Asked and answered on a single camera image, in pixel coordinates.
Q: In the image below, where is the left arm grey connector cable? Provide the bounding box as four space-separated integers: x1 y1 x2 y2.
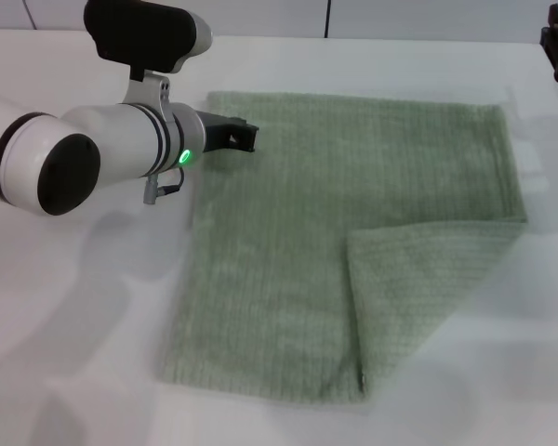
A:
141 165 187 205

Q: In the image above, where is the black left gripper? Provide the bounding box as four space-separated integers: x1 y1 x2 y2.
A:
195 110 260 157

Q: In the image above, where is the green terry towel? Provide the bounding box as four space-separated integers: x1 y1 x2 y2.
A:
155 90 529 403

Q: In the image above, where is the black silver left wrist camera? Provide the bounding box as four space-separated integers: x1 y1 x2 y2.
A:
83 0 214 117

